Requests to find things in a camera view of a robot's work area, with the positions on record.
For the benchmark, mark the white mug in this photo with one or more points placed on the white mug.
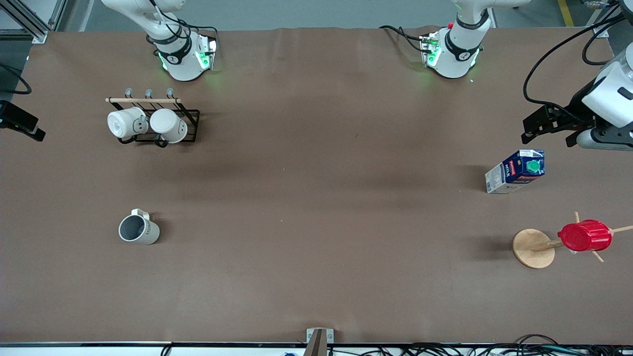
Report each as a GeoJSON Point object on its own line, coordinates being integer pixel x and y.
{"type": "Point", "coordinates": [121, 123]}
{"type": "Point", "coordinates": [168, 124]}

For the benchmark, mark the wooden mug tree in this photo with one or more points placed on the wooden mug tree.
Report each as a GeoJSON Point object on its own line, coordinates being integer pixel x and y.
{"type": "Point", "coordinates": [531, 247]}

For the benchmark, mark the blue milk carton green cap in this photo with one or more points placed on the blue milk carton green cap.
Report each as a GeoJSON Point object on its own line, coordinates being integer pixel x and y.
{"type": "Point", "coordinates": [514, 173]}

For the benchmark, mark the red plastic cup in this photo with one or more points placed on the red plastic cup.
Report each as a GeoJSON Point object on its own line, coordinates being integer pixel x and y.
{"type": "Point", "coordinates": [586, 236]}

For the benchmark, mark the aluminium frame profile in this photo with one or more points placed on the aluminium frame profile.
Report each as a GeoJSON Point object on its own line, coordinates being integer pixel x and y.
{"type": "Point", "coordinates": [601, 30]}
{"type": "Point", "coordinates": [34, 32]}

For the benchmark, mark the grey ceramic mug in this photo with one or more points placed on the grey ceramic mug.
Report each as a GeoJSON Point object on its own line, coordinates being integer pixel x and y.
{"type": "Point", "coordinates": [143, 233]}

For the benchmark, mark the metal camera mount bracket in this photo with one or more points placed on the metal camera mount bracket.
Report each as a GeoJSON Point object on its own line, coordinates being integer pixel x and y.
{"type": "Point", "coordinates": [319, 343]}

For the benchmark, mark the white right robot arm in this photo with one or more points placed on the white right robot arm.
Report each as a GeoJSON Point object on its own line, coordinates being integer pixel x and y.
{"type": "Point", "coordinates": [180, 59]}

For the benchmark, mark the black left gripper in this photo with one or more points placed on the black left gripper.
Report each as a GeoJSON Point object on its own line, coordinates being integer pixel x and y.
{"type": "Point", "coordinates": [576, 110]}

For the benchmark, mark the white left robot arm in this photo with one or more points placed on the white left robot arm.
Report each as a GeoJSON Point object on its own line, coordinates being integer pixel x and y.
{"type": "Point", "coordinates": [460, 49]}

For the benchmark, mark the brown table cover sheet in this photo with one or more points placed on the brown table cover sheet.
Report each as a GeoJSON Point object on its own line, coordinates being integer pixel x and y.
{"type": "Point", "coordinates": [316, 237]}

